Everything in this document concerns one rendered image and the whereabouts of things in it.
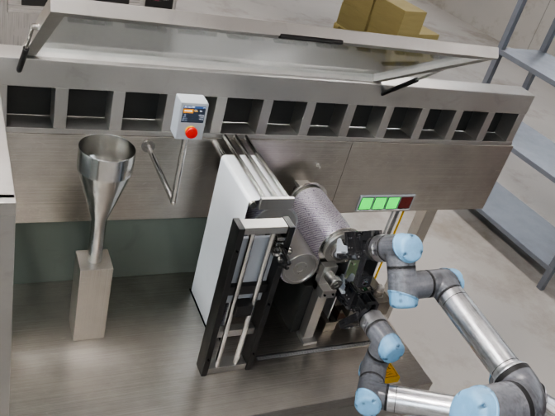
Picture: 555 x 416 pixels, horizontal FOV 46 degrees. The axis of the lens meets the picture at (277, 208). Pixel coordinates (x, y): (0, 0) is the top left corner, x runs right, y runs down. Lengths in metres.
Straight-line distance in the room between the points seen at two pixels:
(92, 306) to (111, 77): 0.65
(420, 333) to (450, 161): 1.58
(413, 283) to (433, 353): 2.11
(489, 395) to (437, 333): 2.47
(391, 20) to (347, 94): 5.79
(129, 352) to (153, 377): 0.11
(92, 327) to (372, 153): 1.09
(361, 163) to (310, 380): 0.77
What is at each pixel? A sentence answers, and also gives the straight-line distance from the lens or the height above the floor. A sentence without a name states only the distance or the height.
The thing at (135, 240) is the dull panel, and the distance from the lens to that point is 2.17.
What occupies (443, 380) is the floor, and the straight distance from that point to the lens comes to 3.70.
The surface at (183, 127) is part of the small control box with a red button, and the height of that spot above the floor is 1.64.
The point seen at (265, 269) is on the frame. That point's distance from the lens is 1.77.
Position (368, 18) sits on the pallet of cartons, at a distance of 8.18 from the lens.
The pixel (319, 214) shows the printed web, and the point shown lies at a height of 1.30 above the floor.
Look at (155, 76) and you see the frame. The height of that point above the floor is 1.63.
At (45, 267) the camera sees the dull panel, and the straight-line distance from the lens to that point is 2.18.
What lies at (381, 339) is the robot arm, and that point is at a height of 1.13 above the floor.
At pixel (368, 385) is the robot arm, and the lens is 1.92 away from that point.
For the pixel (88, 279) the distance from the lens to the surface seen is 1.88.
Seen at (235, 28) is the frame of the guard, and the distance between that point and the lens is 1.41.
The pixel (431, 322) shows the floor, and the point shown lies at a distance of 4.02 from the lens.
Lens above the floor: 2.36
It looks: 32 degrees down
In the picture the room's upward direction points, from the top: 16 degrees clockwise
